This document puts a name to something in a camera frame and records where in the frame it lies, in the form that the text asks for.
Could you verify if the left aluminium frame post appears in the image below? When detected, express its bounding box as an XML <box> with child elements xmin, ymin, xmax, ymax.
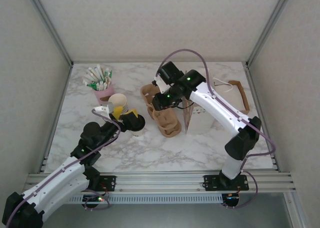
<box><xmin>24</xmin><ymin>0</ymin><xmax>74</xmax><ymax>66</ymax></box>

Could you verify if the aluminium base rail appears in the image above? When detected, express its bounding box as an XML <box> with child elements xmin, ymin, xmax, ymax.
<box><xmin>23</xmin><ymin>172</ymin><xmax>297</xmax><ymax>193</ymax></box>

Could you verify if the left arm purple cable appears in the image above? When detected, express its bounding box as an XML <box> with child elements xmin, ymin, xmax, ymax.
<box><xmin>6</xmin><ymin>109</ymin><xmax>122</xmax><ymax>228</ymax></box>

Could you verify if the right black mount plate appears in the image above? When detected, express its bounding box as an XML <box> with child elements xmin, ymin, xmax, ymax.
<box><xmin>203</xmin><ymin>174</ymin><xmax>250</xmax><ymax>191</ymax></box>

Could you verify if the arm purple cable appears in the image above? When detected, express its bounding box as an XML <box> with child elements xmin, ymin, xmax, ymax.
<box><xmin>156</xmin><ymin>49</ymin><xmax>277</xmax><ymax>210</ymax></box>
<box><xmin>6</xmin><ymin>109</ymin><xmax>122</xmax><ymax>228</ymax></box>

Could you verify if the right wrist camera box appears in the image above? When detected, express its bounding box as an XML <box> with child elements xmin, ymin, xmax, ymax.
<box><xmin>152</xmin><ymin>75</ymin><xmax>168</xmax><ymax>94</ymax></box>

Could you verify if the white patterned paper gift bag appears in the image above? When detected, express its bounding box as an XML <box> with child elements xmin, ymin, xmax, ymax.
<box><xmin>181</xmin><ymin>67</ymin><xmax>236</xmax><ymax>136</ymax></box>

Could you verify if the pink stick holder cup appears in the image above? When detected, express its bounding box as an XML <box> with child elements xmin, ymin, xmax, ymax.
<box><xmin>93</xmin><ymin>84</ymin><xmax>116</xmax><ymax>106</ymax></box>

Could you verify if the grey slotted cable duct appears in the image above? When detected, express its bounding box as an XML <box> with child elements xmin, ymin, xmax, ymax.
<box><xmin>68</xmin><ymin>194</ymin><xmax>224</xmax><ymax>204</ymax></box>

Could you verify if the left aluminium side rail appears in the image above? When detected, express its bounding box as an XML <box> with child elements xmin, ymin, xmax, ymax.
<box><xmin>37</xmin><ymin>63</ymin><xmax>74</xmax><ymax>174</ymax></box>

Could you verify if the right aluminium frame post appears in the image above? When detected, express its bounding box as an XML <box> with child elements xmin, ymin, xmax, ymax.
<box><xmin>246</xmin><ymin>0</ymin><xmax>296</xmax><ymax>67</ymax></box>

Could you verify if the black controller board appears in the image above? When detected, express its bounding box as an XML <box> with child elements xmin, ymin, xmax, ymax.
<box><xmin>223</xmin><ymin>193</ymin><xmax>241</xmax><ymax>207</ymax></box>
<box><xmin>83</xmin><ymin>194</ymin><xmax>105</xmax><ymax>204</ymax></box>

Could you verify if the brown pulp cup carrier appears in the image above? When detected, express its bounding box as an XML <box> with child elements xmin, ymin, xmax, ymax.
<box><xmin>139</xmin><ymin>84</ymin><xmax>182</xmax><ymax>138</ymax></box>

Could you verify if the black mount plate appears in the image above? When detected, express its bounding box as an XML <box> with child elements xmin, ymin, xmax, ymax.
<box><xmin>203</xmin><ymin>174</ymin><xmax>250</xmax><ymax>191</ymax></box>
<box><xmin>97</xmin><ymin>175</ymin><xmax>117</xmax><ymax>192</ymax></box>

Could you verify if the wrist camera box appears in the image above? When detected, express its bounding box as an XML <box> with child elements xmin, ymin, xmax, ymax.
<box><xmin>93</xmin><ymin>102</ymin><xmax>115</xmax><ymax>116</ymax></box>
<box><xmin>152</xmin><ymin>75</ymin><xmax>168</xmax><ymax>94</ymax></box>

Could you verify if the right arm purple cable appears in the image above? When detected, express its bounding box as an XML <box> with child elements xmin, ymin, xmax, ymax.
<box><xmin>156</xmin><ymin>49</ymin><xmax>277</xmax><ymax>210</ymax></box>

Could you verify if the left black mount plate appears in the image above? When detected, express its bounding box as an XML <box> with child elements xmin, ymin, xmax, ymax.
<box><xmin>97</xmin><ymin>175</ymin><xmax>117</xmax><ymax>192</ymax></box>

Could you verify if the aluminium frame post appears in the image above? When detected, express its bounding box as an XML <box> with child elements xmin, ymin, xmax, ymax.
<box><xmin>24</xmin><ymin>0</ymin><xmax>74</xmax><ymax>66</ymax></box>
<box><xmin>246</xmin><ymin>0</ymin><xmax>296</xmax><ymax>67</ymax></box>

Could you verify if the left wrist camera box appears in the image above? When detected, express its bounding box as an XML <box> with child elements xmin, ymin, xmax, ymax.
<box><xmin>93</xmin><ymin>102</ymin><xmax>115</xmax><ymax>116</ymax></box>

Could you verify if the thin aluminium rear rail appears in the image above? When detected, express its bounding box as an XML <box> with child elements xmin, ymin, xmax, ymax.
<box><xmin>71</xmin><ymin>60</ymin><xmax>248</xmax><ymax>64</ymax></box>

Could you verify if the stack of paper cups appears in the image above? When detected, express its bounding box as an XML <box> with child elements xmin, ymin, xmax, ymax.
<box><xmin>108</xmin><ymin>93</ymin><xmax>130</xmax><ymax>114</ymax></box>

